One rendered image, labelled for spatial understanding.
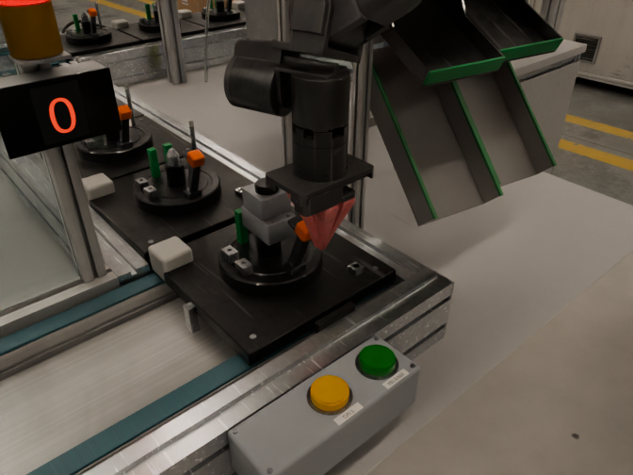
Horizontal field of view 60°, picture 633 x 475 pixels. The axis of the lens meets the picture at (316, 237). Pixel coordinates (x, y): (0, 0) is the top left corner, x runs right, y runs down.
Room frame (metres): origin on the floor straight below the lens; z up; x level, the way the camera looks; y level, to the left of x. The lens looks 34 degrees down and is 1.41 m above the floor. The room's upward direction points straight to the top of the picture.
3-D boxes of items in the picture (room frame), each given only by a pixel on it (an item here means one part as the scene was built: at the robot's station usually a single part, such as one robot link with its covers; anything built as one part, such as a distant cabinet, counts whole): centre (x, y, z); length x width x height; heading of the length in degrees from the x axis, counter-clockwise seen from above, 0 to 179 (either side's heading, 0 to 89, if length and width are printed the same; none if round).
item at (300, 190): (0.52, 0.00, 1.17); 0.10 x 0.07 x 0.07; 131
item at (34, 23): (0.57, 0.28, 1.28); 0.05 x 0.05 x 0.05
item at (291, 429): (0.38, -0.01, 0.93); 0.21 x 0.07 x 0.06; 131
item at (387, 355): (0.43, -0.07, 0.96); 0.04 x 0.04 x 0.02
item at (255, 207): (0.61, 0.07, 1.06); 0.08 x 0.04 x 0.07; 38
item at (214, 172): (0.80, 0.23, 1.01); 0.24 x 0.24 x 0.13; 41
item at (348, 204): (0.52, 0.01, 1.10); 0.07 x 0.07 x 0.09; 41
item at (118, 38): (1.80, 0.72, 1.01); 0.24 x 0.24 x 0.13; 41
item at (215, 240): (0.60, 0.06, 0.96); 0.24 x 0.24 x 0.02; 41
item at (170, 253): (0.61, 0.20, 0.97); 0.05 x 0.05 x 0.04; 41
